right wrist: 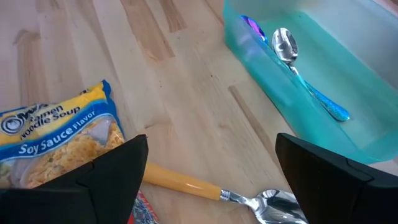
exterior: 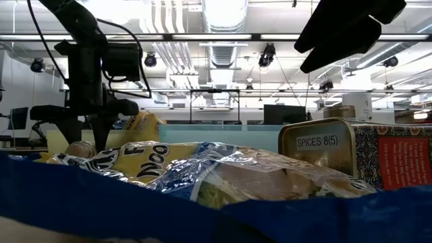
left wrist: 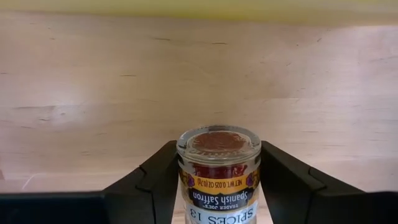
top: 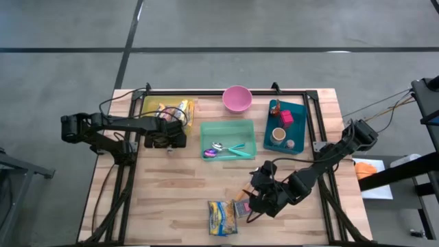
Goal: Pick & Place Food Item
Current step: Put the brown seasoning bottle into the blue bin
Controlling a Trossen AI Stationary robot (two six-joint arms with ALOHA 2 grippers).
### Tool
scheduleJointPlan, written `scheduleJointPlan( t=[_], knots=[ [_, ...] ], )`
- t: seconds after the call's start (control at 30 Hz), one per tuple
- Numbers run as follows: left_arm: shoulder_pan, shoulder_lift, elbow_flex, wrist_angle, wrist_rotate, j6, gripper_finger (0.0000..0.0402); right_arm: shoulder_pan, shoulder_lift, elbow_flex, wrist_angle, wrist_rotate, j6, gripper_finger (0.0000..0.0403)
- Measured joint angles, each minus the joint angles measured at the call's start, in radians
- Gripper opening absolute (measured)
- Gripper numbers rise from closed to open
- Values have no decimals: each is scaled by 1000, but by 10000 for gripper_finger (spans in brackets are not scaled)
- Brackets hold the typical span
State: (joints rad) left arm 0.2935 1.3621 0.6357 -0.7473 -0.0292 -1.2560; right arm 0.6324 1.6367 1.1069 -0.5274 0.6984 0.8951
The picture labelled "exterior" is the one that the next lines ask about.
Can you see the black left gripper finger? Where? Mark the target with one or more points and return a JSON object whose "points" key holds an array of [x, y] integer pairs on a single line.
{"points": [[101, 131], [71, 130]]}

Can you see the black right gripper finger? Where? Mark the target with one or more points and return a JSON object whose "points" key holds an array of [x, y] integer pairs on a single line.
{"points": [[337, 20], [344, 49]]}

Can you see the yellow noodle packet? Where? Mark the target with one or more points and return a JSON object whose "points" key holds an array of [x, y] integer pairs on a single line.
{"points": [[143, 121]]}

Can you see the blue-edged noodle packet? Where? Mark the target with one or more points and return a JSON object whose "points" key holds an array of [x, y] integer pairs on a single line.
{"points": [[101, 202]]}

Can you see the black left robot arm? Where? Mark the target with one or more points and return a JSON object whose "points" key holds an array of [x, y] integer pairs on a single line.
{"points": [[74, 20]]}

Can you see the small jar with tan lid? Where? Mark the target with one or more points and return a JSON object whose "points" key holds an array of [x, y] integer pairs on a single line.
{"points": [[81, 148]]}

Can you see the black computer monitor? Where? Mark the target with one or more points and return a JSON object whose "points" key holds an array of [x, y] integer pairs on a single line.
{"points": [[284, 114], [19, 118]]}

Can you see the patterned rectangular spice tin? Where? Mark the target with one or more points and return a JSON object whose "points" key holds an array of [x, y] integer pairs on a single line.
{"points": [[317, 145]]}

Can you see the green translucent plastic tray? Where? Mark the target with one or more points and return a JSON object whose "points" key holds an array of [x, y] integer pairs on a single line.
{"points": [[219, 135]]}

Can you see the black hanging camera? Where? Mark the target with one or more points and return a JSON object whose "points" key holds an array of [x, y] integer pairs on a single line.
{"points": [[267, 55], [150, 60], [391, 61], [37, 65], [325, 85]]}

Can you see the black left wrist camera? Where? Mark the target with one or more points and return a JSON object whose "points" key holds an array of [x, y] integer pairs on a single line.
{"points": [[121, 62]]}

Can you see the black metal workstation frame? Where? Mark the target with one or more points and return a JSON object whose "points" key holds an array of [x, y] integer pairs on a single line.
{"points": [[216, 90]]}

